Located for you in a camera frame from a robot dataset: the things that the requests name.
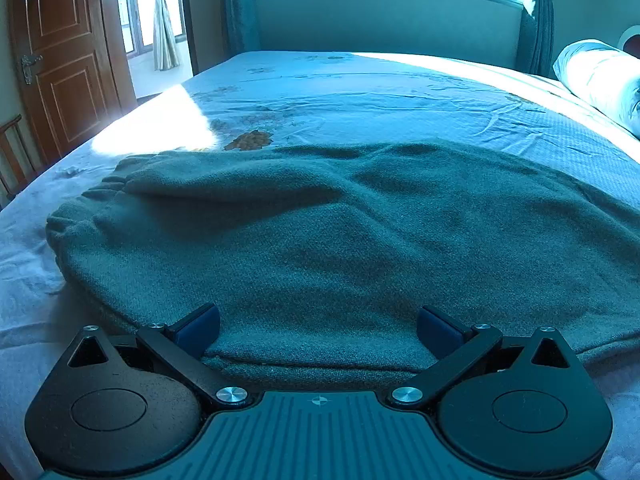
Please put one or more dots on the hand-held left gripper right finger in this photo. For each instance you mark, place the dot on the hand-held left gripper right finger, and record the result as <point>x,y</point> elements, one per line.
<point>435,331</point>

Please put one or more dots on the wooden chair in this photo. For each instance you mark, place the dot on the wooden chair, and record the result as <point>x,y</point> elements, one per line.
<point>12,155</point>

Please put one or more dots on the bed with floral sheet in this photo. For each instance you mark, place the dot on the bed with floral sheet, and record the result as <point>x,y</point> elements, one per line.
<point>375,100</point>

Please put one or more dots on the blue window curtain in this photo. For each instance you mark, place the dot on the blue window curtain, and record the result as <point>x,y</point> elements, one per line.
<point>540,25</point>
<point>242,10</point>

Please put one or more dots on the white sheer curtain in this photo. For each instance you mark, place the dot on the white sheer curtain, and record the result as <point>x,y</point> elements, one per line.
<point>164,20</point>

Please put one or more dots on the brown wooden door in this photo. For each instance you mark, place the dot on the brown wooden door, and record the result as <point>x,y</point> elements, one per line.
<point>65,60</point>

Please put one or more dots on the wooden headboard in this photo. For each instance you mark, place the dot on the wooden headboard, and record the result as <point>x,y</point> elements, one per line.
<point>631,42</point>

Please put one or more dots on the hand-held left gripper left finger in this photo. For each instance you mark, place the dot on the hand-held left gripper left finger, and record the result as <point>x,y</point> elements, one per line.
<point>200,329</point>

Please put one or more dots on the window behind doorway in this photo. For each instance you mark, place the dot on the window behind doorway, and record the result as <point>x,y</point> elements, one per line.
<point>137,10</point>

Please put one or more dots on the white pillow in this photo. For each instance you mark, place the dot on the white pillow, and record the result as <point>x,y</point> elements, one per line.
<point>600,77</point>

